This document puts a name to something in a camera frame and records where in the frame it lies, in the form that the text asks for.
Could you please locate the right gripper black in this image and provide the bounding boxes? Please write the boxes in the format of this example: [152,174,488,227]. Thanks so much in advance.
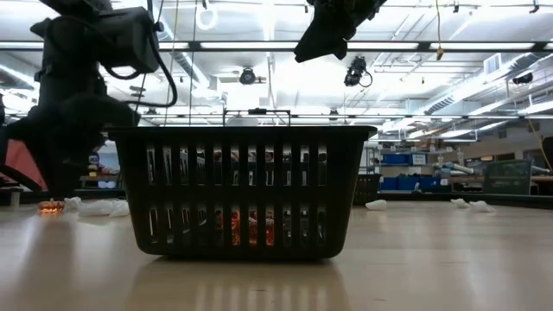
[294,0,388,64]

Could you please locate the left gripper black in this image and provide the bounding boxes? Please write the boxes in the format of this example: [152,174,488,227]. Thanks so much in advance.
[0,16,140,200]

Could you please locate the black slotted plastic basket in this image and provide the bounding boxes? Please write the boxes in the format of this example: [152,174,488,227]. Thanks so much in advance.
[106,124,378,261]
[353,173,382,206]

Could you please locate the red packets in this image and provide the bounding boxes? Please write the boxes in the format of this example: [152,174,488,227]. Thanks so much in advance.
[231,209,259,246]

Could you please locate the black overhead crossbeam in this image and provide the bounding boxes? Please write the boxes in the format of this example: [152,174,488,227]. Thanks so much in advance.
[0,40,553,53]

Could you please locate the red panel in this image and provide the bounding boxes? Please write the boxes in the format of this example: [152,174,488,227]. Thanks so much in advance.
[3,138,44,191]

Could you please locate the white crumpled wrappers left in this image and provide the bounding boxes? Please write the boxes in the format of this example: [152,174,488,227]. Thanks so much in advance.
[77,199,116,218]

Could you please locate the blue storage bin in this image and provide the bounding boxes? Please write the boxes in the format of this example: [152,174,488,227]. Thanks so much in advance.
[385,175,442,192]
[382,153,429,167]

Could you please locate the dark mesh office chair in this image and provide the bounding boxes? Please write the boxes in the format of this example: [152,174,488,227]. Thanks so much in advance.
[482,158,534,196]

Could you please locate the white wrapper far right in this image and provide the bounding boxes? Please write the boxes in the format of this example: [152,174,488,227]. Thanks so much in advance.
[469,200,498,213]

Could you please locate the black camera with cable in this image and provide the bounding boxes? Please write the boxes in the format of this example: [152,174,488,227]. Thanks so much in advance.
[343,54,374,89]

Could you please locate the black overhead camera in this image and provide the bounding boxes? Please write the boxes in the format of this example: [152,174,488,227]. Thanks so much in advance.
[238,67,258,86]

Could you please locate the black metal handle frame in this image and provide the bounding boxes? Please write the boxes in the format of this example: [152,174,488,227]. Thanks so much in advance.
[222,107,292,128]

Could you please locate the yellow hanging cable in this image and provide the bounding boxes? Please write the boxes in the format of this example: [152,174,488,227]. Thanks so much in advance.
[434,0,446,61]

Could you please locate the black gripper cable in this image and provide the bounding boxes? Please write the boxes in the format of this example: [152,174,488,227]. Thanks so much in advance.
[99,25,179,109]

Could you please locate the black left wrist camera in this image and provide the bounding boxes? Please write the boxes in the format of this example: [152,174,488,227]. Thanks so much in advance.
[92,5,162,75]

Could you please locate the black aluminium table frame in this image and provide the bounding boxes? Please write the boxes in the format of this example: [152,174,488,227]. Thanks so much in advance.
[0,188,553,212]

